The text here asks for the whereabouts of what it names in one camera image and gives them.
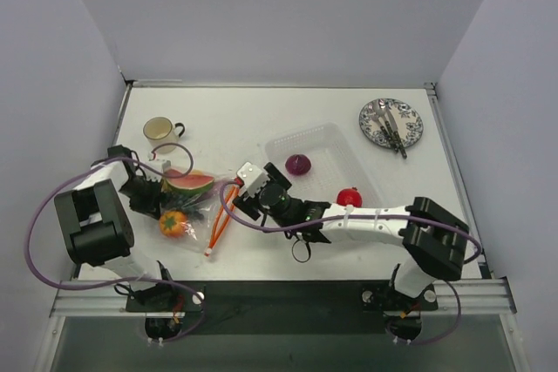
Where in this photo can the metal spoon dark handle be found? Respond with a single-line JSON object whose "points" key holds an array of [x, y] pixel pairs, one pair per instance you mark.
{"points": [[382, 113]]}

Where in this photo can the clear zip bag orange seal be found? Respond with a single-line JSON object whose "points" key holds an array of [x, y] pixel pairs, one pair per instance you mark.
{"points": [[202, 236]]}

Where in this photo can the metal fork dark handle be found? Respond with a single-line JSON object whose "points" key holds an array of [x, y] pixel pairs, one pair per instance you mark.
{"points": [[393, 126]]}

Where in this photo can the fake purple eggplant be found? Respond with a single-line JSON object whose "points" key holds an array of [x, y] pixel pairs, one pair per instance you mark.
{"points": [[214, 190]]}

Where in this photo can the white plastic basket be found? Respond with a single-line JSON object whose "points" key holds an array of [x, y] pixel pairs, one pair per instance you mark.
{"points": [[334, 165]]}

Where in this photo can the cream mug black handle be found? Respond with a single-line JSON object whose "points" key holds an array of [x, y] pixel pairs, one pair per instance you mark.
{"points": [[162, 134]]}

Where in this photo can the fake watermelon slice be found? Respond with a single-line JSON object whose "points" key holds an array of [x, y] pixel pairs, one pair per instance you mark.
{"points": [[191, 184]]}

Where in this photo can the blue floral plate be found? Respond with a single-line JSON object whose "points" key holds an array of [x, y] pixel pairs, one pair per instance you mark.
{"points": [[408, 120]]}

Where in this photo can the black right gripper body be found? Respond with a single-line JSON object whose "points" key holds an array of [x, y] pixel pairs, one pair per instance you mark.
{"points": [[246, 206]]}

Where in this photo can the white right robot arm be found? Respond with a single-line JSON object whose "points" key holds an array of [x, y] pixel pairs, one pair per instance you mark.
{"points": [[434, 239]]}

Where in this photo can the fake dark grape bunch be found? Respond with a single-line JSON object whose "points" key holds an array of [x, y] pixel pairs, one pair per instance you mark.
{"points": [[188, 206]]}

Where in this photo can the fake orange persimmon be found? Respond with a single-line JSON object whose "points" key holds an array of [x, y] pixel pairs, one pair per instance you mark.
{"points": [[173, 224]]}

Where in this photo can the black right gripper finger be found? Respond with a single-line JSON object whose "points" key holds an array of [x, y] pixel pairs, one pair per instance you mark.
{"points": [[277, 176], [247, 205]]}

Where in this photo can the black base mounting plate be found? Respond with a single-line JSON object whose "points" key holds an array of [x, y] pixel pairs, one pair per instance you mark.
{"points": [[331, 321]]}

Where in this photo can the fake red apple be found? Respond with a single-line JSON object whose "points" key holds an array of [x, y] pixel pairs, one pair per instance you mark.
{"points": [[349, 197]]}

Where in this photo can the purple fake onion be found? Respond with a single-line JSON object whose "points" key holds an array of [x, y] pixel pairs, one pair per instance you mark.
{"points": [[298, 164]]}

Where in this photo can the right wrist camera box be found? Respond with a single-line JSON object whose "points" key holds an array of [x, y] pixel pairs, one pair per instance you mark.
{"points": [[253, 179]]}

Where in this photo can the aluminium front rail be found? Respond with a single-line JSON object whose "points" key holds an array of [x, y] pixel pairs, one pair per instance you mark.
{"points": [[471, 297]]}

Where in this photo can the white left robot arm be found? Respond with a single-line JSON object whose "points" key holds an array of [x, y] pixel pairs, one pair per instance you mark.
{"points": [[98, 232]]}

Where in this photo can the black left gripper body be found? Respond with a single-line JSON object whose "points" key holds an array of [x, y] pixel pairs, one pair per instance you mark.
{"points": [[148, 197]]}

